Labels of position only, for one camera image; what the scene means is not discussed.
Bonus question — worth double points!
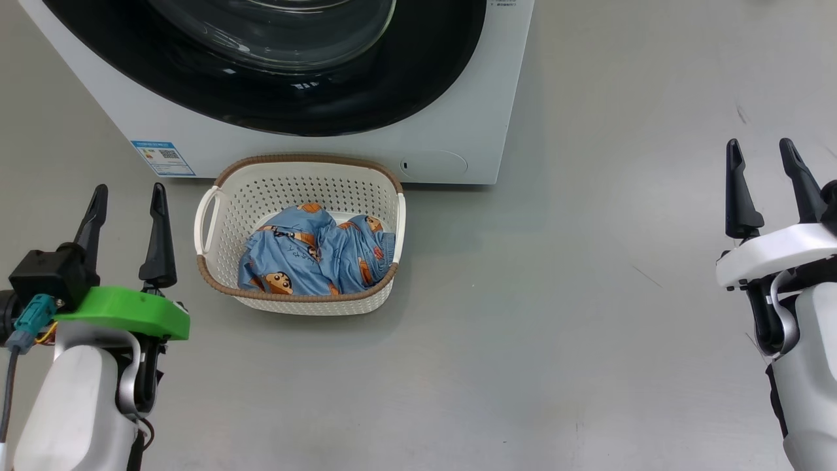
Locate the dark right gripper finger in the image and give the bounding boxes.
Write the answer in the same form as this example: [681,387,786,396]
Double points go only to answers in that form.
[779,137,828,225]
[725,139,765,241]

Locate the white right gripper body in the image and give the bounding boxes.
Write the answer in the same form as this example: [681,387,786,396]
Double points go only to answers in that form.
[715,222,837,291]

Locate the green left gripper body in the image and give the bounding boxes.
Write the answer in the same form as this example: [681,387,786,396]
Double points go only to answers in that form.
[54,286,191,341]

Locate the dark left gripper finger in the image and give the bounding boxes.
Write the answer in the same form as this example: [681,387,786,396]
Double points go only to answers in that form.
[137,183,178,293]
[72,184,109,270]

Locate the blue cartoon print garment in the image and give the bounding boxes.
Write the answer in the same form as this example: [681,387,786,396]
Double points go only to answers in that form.
[237,203,397,296]

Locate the white basket with brown rim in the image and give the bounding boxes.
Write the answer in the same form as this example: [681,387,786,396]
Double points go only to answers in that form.
[194,154,407,316]

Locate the white front-load washing machine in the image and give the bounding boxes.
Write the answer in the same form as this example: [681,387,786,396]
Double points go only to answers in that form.
[18,0,536,185]

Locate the blue energy label sticker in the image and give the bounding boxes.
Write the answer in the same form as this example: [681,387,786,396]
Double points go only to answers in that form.
[130,140,196,178]

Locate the round white filter cover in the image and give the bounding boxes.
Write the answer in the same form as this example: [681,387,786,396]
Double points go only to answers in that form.
[399,149,469,178]

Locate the teal left camera connector cable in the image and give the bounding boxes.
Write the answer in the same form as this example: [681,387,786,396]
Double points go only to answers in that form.
[0,294,58,459]

